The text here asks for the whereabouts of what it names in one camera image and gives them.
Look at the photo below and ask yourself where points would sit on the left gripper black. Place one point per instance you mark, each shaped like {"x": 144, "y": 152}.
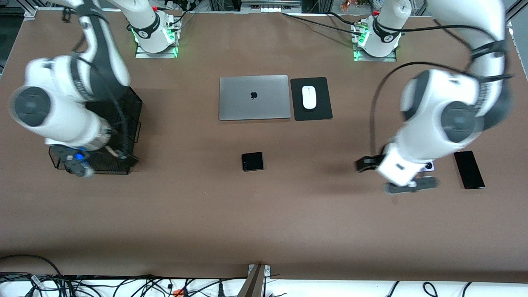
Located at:
{"x": 366, "y": 163}

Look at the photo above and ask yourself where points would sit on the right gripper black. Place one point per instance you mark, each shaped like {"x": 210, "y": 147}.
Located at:
{"x": 114, "y": 140}

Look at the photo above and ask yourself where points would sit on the lilac flip phone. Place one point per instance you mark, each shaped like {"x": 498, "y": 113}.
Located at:
{"x": 429, "y": 166}

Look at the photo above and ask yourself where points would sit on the black slab smartphone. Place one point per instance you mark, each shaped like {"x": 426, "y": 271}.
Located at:
{"x": 469, "y": 170}

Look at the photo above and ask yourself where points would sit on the black flip phone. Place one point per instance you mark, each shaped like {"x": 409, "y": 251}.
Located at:
{"x": 253, "y": 161}

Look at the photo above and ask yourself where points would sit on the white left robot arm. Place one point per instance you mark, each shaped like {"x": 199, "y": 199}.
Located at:
{"x": 453, "y": 119}

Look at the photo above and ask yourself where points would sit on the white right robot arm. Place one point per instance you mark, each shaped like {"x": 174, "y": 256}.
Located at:
{"x": 57, "y": 115}

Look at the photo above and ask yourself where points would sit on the white computer mouse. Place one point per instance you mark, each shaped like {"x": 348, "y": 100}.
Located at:
{"x": 309, "y": 97}

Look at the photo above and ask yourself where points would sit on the black mouse pad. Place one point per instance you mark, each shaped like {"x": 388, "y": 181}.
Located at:
{"x": 298, "y": 88}

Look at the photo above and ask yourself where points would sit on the silver closed laptop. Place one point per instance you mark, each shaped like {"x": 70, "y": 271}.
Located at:
{"x": 239, "y": 99}

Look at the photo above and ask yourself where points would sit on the metal equipment rack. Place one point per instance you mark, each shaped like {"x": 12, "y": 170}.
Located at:
{"x": 268, "y": 5}

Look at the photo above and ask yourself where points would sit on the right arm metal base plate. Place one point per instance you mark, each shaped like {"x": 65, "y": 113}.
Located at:
{"x": 142, "y": 55}

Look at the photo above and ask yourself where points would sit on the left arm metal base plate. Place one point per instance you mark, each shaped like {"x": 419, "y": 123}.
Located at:
{"x": 359, "y": 57}

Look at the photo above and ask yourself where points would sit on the aluminium profile post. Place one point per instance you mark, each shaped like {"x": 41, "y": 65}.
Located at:
{"x": 253, "y": 284}

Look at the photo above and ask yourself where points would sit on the aluminium frame corner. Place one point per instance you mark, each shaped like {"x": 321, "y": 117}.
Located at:
{"x": 515, "y": 10}
{"x": 29, "y": 10}

